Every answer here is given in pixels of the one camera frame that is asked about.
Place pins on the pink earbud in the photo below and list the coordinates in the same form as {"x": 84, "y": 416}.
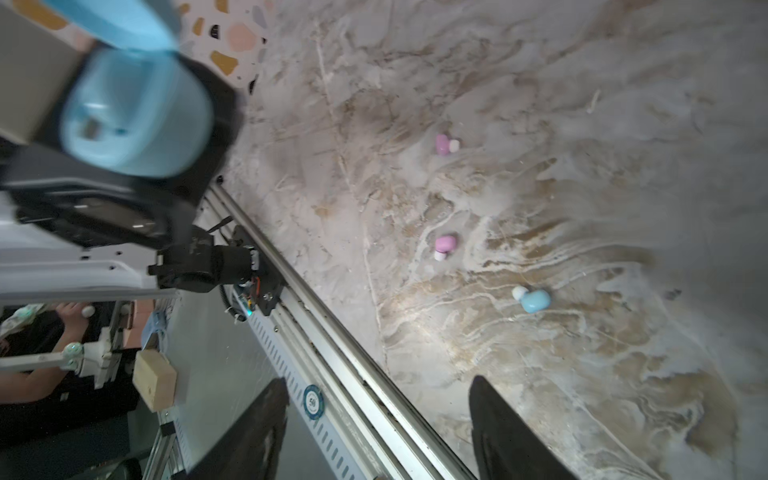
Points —
{"x": 445, "y": 246}
{"x": 445, "y": 145}

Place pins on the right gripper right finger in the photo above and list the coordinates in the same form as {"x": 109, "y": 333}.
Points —
{"x": 504, "y": 446}

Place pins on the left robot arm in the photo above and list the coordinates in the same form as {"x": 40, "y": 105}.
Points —
{"x": 37, "y": 265}

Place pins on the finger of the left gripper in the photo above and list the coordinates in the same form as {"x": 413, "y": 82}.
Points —
{"x": 227, "y": 121}
{"x": 92, "y": 207}

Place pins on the blue earbud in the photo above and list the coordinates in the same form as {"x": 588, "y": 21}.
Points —
{"x": 532, "y": 301}

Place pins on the blue charging case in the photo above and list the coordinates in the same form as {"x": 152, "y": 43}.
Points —
{"x": 135, "y": 109}

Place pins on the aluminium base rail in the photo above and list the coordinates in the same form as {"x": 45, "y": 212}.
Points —
{"x": 347, "y": 419}

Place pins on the small wooden block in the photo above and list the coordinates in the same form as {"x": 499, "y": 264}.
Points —
{"x": 154, "y": 378}

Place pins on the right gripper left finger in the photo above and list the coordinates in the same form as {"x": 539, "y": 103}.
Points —
{"x": 251, "y": 447}

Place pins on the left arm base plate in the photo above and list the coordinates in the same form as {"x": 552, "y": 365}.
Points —
{"x": 261, "y": 290}

